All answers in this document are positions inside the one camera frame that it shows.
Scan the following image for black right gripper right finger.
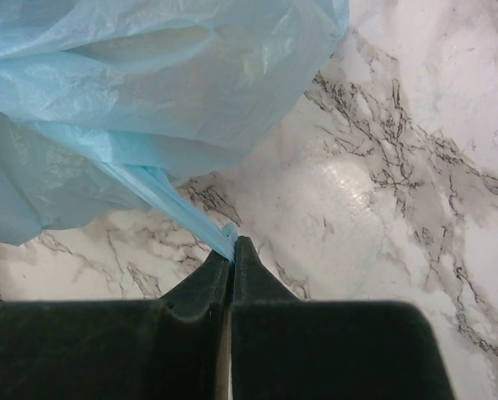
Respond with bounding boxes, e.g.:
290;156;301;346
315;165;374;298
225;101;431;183
230;237;454;399

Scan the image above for light blue plastic bag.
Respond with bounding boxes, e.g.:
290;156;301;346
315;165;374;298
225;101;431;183
0;1;349;259

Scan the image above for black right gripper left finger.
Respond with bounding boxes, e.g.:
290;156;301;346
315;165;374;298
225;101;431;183
0;253;232;399

